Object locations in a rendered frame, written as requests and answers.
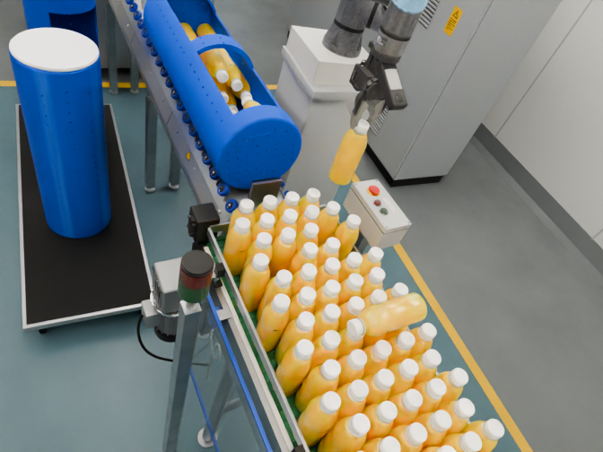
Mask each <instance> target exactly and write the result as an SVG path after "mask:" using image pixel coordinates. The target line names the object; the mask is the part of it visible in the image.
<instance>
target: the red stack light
mask: <svg viewBox="0 0 603 452"><path fill-rule="evenodd" d="M213 271H214V269H213ZM213 271H212V272H211V273H210V274H209V275H207V276H204V277H192V276H189V275H187V274H186V273H184V271H183V270H182V268H181V266H180V267H179V280H180V282H181V283H182V284H183V285H184V286H185V287H187V288H189V289H191V290H200V289H203V288H205V287H206V286H207V285H208V284H209V283H210V282H211V280H212V276H213Z"/></svg>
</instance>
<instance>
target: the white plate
mask: <svg viewBox="0 0 603 452"><path fill-rule="evenodd" d="M9 49H10V51H11V53H12V55H13V56H14V57H15V58H16V59H17V60H18V61H20V62H22V63H23V64H25V65H28V66H30V67H33V68H36V69H39V70H44V71H50V72H72V71H77V70H81V69H84V68H86V67H88V66H90V65H92V64H93V63H94V62H96V60H97V59H98V57H99V50H98V47H97V46H96V44H95V43H94V42H93V41H92V40H90V39H88V38H87V37H85V36H84V35H82V34H80V33H77V32H74V31H71V30H64V29H58V28H37V29H32V30H26V31H23V32H21V33H19V34H17V35H16V36H14V37H13V38H12V39H11V41H10V44H9Z"/></svg>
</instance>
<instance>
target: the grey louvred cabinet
mask: <svg viewBox="0 0 603 452"><path fill-rule="evenodd" d="M562 1H563V0H427V5H426V7H425V8H424V10H423V12H422V14H421V17H420V19H419V21H418V23H417V24H416V27H415V30H414V32H413V34H412V37H411V39H410V40H409V43H408V45H407V47H406V50H405V53H404V55H403V56H402V57H401V58H400V60H399V62H398V63H397V64H396V66H397V69H398V74H399V77H400V80H401V82H402V86H403V89H404V92H405V95H406V100H407V103H408V105H407V107H405V108H404V109H400V110H388V107H387V106H386V108H385V109H384V110H383V111H382V113H380V115H379V116H378V117H377V118H376V119H375V120H374V122H373V123H372V124H371V125H370V126H369V129H368V130H367V138H368V140H367V146H366V149H365V151H366V152H367V153H368V155H369V156H370V157H371V159H372V161H373V162H374V164H375V165H376V167H377V168H378V170H379V171H380V173H381V174H382V176H383V177H384V178H385V179H386V181H387V182H388V184H389V186H390V187H402V186H410V185H419V184H428V183H436V182H440V180H441V178H442V177H443V176H444V175H447V174H448V172H449V171H450V169H451V167H452V166H453V164H454V163H455V161H456V160H457V158H458V157H459V156H460V154H461V153H462V151H463V150H464V148H465V147H466V145H467V144H468V142H469V140H470V139H471V137H472V136H473V134H474V133H475V131H476V130H477V129H478V127H479V126H480V124H481V122H482V121H483V119H484V118H485V116H486V114H487V113H488V111H489V110H490V108H491V107H492V106H493V104H494V103H495V101H496V100H497V98H498V97H499V95H500V94H501V92H502V91H503V89H504V87H505V86H506V84H507V83H508V81H509V80H510V79H511V77H512V76H513V74H514V73H515V71H516V70H517V68H518V67H519V65H520V63H521V62H522V60H523V59H524V57H525V56H526V55H527V53H528V52H529V50H530V48H531V47H532V45H533V44H534V42H535V41H536V39H537V37H538V36H539V34H540V33H541V31H542V30H543V29H544V28H545V26H546V24H547V23H548V21H549V20H550V18H551V17H552V15H553V14H554V12H555V10H556V9H557V7H558V6H559V4H560V3H561V2H562ZM339 3H340V0H292V4H291V8H290V12H289V15H288V20H287V23H286V27H287V29H288V30H289V31H288V35H287V37H288V38H289V34H290V30H291V27H292V26H300V27H307V28H314V29H322V30H328V29H329V27H330V26H331V25H332V23H333V21H334V19H335V16H336V11H337V8H338V6H339ZM377 34H378V32H376V31H374V30H370V29H367V28H364V31H363V41H362V47H363V48H364V49H365V50H366V52H367V53H368V54H370V51H371V49H370V48H369V47H368V45H369V43H370V41H374V40H375V39H376V36H377Z"/></svg>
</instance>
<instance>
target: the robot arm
mask: <svg viewBox="0 0 603 452"><path fill-rule="evenodd" d="M426 5H427V0H340V3H339V6H338V8H337V11H336V16H335V19H334V21H333V23H332V25H331V26H330V27H329V29H328V31H327V32H326V33H325V35H324V37H323V40H322V44H323V46H324V47H325V48H326V49H327V50H329V51H331V52H332V53H334V54H336V55H339V56H341V57H348V58H356V57H358V56H359V55H360V53H361V50H362V41H363V31H364V28H367V29H370V30H374V31H376V32H378V34H377V36H376V39H375V40H374V41H370V43H369V45H368V47H369V48H370V49H371V51H370V54H369V55H368V58H367V61H366V60H364V61H365V62H363V61H362V62H361V63H360V64H355V66H354V70H353V72H352V75H351V78H350V80H349V83H351V84H352V85H353V88H354V89H355V90H356V91H359V93H358V94H357V95H356V97H355V100H348V101H347V103H346V107H347V109H348V112H349V114H350V116H351V117H350V118H351V119H350V127H351V128H352V129H353V128H355V127H356V126H358V123H359V121H360V119H361V118H362V114H363V112H364V111H365V110H366V109H368V111H369V118H368V119H367V120H366V121H367V122H368V123H369V124H370V125H371V124H372V123H373V122H374V120H375V119H376V118H377V117H378V116H379V115H380V113H382V111H383V110H384V109H385V108H386V106H387V107H388V110H400V109H404V108H405V107H407V105H408V103H407V100H406V95H405V92H404V89H403V86H402V82H401V80H400V77H399V74H398V69H397V66H396V64H397V63H398V62H399V60H400V58H401V57H402V56H403V55H404V53H405V50H406V47H407V45H408V43H409V40H410V39H411V37H412V34H413V32H414V30H415V27H416V24H417V23H418V21H419V19H420V17H421V14H422V12H423V10H424V8H425V7H426ZM361 65H363V66H361ZM352 78H353V79H352Z"/></svg>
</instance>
